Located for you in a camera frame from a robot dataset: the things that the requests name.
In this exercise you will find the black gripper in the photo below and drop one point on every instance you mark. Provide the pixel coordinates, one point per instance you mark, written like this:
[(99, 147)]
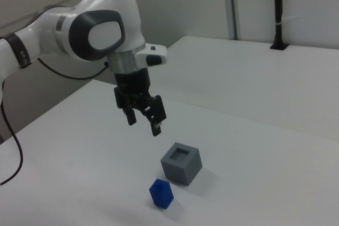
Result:
[(132, 81)]

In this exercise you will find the blue block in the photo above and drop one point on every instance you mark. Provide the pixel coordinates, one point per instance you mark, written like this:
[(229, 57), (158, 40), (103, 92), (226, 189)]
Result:
[(160, 194)]

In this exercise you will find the black pole with base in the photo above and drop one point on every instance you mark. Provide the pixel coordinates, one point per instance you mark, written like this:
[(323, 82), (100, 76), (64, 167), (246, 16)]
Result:
[(277, 3)]

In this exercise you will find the grey hollow cuboid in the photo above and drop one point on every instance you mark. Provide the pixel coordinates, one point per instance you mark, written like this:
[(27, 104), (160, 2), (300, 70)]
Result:
[(182, 170)]

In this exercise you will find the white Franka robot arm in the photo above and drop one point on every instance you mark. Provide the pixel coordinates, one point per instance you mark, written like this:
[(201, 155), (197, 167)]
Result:
[(106, 11)]

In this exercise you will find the grey partition post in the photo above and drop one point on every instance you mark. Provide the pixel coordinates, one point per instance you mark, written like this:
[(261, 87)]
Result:
[(232, 6)]

